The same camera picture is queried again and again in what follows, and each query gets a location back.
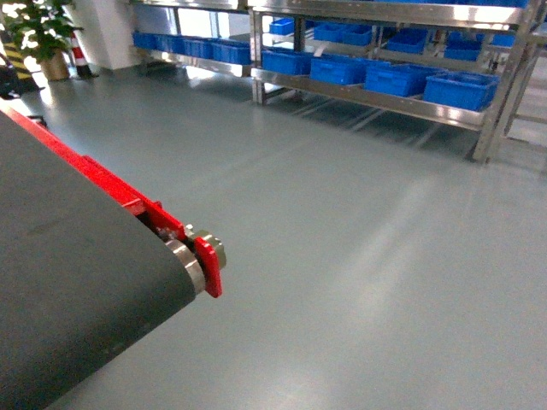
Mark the blue bin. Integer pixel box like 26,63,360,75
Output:
262,49,313,75
309,55,391,85
363,63,447,97
423,72,500,112

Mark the left steel shelf rack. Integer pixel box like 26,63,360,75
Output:
130,1,252,78

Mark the steel shelf rack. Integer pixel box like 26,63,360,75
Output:
248,1,546,162
130,1,252,78

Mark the blue bin front right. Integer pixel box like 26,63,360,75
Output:
423,72,500,112

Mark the steel conveyor end roller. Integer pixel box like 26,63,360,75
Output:
164,229,226,298

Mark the red white traffic cone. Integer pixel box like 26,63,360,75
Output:
70,32,98,79

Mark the potted green plant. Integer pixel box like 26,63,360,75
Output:
1,0,78,81

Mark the red conveyor side rail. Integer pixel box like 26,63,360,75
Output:
0,100,224,299

